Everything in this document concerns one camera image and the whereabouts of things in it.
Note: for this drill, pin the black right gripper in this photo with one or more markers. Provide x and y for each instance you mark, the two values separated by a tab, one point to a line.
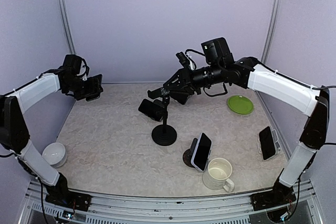
187	84

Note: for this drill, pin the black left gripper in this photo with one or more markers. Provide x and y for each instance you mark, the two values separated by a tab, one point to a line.
79	96

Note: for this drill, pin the black phone dark case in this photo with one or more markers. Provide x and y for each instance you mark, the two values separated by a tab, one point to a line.
151	110

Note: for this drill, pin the black pole phone stand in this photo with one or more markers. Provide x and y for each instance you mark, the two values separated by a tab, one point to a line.
164	134

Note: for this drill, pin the purple-cased phone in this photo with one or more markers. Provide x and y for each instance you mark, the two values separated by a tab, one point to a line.
201	152

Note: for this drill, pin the black folding phone stand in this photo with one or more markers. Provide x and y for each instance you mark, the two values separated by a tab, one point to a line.
161	103

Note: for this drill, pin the teal-cased phone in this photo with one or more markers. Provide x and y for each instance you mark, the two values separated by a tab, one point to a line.
93	87

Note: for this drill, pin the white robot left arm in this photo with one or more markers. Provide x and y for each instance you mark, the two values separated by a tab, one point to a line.
16	120

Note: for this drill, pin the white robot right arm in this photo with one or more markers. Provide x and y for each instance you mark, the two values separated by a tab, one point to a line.
250	73

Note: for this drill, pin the round dark wooden stand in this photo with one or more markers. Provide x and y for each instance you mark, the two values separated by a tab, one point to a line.
187	155

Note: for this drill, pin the black phone on clear stand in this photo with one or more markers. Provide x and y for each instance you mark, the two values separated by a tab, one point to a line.
267	145

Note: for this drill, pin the clear acrylic phone stand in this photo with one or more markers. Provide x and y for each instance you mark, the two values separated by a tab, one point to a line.
276	139

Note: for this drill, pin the green plate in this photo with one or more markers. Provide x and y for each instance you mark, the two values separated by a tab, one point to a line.
240	104

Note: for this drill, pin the white bowl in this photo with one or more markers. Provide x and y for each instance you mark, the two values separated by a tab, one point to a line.
55	155

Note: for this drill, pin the cream ceramic mug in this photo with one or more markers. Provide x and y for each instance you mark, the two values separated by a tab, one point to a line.
217	175

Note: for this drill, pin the left aluminium corner post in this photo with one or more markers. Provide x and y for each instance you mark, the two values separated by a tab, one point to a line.
66	26

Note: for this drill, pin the aluminium corner post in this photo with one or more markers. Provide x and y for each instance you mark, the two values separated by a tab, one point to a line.
66	26
271	30

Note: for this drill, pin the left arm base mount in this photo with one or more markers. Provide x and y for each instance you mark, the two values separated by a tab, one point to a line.
71	199

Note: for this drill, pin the aluminium front rail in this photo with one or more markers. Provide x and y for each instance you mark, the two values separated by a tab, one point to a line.
110	208

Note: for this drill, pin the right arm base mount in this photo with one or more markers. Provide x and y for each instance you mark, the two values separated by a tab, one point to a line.
270	199

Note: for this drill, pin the right aluminium corner post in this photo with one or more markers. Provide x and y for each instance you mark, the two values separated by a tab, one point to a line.
271	30

